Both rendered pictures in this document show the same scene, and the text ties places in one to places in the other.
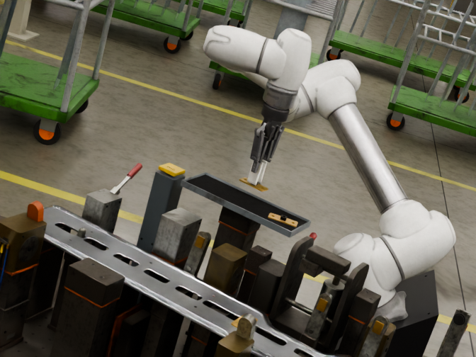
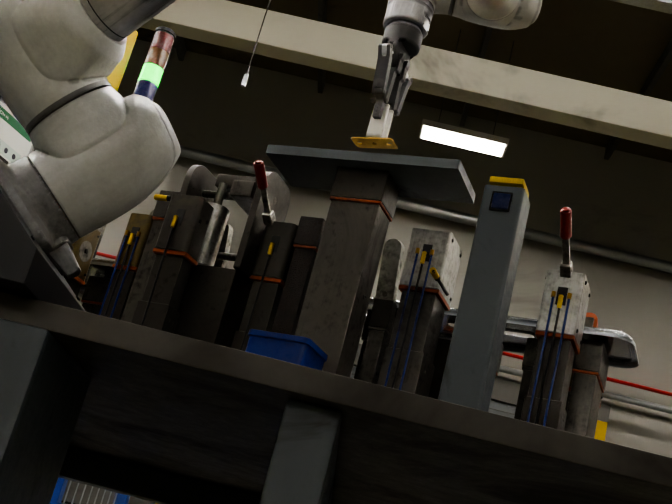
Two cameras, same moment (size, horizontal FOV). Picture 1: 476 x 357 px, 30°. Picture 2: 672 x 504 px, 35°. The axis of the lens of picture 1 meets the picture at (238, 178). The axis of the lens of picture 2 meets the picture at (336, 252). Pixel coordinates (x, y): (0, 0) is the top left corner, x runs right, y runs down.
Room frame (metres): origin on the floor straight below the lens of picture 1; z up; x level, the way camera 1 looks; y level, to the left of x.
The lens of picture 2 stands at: (4.17, -0.07, 0.38)
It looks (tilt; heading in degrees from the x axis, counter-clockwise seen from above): 19 degrees up; 180
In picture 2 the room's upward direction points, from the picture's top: 15 degrees clockwise
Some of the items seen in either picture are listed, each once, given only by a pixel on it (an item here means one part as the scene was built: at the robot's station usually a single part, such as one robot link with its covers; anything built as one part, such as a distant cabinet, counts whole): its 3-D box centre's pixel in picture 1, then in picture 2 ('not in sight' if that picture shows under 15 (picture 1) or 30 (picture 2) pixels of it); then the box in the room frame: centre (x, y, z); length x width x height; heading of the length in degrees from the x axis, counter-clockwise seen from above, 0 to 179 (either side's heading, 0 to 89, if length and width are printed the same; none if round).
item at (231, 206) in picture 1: (245, 202); (370, 173); (2.40, -0.04, 1.16); 0.37 x 0.14 x 0.02; 67
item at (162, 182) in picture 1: (153, 238); (482, 313); (2.50, 0.20, 0.92); 0.08 x 0.08 x 0.44; 67
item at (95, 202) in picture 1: (94, 249); (550, 373); (2.40, 0.35, 0.88); 0.12 x 0.07 x 0.36; 157
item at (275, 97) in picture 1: (280, 95); (407, 19); (2.40, -0.05, 1.49); 0.09 x 0.09 x 0.06
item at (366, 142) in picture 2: (253, 183); (375, 140); (2.40, -0.05, 1.22); 0.08 x 0.04 x 0.01; 62
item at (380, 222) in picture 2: (224, 273); (339, 291); (2.40, -0.04, 0.92); 0.10 x 0.08 x 0.45; 67
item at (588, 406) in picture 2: (42, 269); (581, 422); (2.25, 0.46, 0.84); 0.12 x 0.05 x 0.29; 157
